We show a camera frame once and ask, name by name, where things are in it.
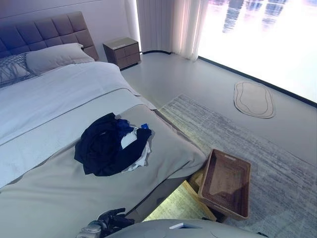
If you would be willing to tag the white duvet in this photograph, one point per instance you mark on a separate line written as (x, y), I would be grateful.
(62, 94)

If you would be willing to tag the white garment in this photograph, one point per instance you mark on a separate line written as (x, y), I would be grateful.
(128, 142)

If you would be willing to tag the small blue tag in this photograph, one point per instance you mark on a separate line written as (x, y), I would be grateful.
(145, 126)

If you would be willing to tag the light wooden platform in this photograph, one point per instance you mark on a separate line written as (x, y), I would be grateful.
(198, 198)

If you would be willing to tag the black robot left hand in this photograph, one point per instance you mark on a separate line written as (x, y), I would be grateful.
(112, 220)

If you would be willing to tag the beige oval rug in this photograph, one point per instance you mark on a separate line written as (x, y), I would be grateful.
(255, 100)

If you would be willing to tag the blue garment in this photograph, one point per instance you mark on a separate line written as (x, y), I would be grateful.
(123, 126)

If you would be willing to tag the white sheer curtain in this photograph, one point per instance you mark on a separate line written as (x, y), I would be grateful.
(171, 27)

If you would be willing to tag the brown nightstand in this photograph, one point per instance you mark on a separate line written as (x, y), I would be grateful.
(123, 52)

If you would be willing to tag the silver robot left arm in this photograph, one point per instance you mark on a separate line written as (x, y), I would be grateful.
(90, 229)

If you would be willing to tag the brown wicker basket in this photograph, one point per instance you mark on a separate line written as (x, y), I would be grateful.
(223, 181)

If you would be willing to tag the large grey striped rug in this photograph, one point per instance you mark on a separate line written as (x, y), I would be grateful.
(272, 168)

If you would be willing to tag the dark navy garment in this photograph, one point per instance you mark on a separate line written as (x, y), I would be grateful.
(99, 148)

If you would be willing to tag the beige bed blanket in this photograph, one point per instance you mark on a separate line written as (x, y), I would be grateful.
(74, 198)

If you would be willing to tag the brown tufted headboard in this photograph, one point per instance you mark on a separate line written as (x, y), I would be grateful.
(49, 29)

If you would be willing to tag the grey robot torso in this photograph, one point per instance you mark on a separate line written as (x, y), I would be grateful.
(161, 231)

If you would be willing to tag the grey patterned pillow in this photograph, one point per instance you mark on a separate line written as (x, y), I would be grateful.
(12, 69)

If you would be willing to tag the beige pillow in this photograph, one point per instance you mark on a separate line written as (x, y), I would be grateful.
(57, 57)

